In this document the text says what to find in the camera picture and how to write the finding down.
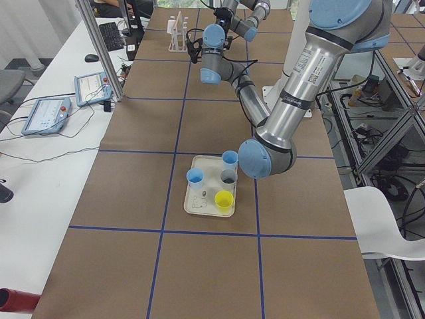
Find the yellow plastic cup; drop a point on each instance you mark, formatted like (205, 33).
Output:
(223, 201)

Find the pink plastic cup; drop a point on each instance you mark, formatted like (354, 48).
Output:
(172, 26)

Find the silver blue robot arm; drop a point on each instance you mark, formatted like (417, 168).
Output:
(336, 28)
(242, 18)

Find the light blue plastic cup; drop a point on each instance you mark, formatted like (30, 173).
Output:
(195, 178)

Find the grey plastic cup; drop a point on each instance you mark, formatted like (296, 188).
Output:
(228, 179)

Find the cream plastic tray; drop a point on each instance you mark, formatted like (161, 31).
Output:
(201, 201)

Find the far blue teach pendant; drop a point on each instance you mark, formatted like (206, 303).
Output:
(92, 88)

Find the blue teach pendant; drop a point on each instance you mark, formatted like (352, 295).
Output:
(92, 88)
(48, 116)

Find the black keyboard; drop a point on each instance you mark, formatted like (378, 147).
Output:
(111, 36)

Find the black computer mouse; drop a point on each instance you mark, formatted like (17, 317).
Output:
(91, 58)

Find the near blue teach pendant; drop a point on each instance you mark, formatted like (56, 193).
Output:
(48, 116)

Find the white plastic chair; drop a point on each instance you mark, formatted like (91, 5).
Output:
(376, 229)

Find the person at desk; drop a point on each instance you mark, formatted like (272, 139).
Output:
(107, 8)

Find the grey office chair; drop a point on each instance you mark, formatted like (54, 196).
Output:
(11, 81)

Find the red cylinder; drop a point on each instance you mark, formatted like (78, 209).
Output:
(17, 301)

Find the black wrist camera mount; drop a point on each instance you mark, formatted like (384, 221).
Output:
(194, 48)

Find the white wire cup rack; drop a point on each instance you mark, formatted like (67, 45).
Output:
(177, 42)

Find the aluminium frame post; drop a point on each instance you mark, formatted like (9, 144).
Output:
(95, 35)

